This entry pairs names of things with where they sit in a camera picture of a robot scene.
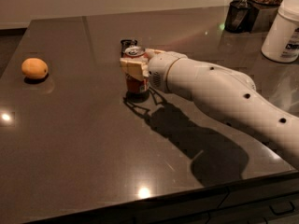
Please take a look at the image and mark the dark box with snacks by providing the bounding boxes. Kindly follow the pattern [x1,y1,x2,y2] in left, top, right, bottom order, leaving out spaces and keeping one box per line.
[244,0,278,33]

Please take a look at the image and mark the red coke can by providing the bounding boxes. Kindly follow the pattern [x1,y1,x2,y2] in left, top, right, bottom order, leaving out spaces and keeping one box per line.
[123,46,149,94]

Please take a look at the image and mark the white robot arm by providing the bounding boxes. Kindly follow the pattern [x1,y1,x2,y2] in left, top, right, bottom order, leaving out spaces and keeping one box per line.
[120,49,299,169]

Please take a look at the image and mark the black mesh cup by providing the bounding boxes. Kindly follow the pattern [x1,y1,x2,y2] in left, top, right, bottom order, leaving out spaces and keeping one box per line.
[224,0,250,33]

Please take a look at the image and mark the dark cabinet drawers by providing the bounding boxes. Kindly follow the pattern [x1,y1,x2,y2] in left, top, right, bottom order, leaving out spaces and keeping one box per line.
[29,171,299,224]

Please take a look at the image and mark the orange fruit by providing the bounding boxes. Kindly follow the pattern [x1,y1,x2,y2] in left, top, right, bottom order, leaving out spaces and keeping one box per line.
[21,58,49,79]

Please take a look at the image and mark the white plastic canister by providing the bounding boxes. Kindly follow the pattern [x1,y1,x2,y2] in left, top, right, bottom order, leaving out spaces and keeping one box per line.
[262,0,299,63]

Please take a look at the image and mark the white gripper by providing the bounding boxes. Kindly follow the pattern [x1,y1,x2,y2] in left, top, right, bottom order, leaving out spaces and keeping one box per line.
[120,49,186,93]

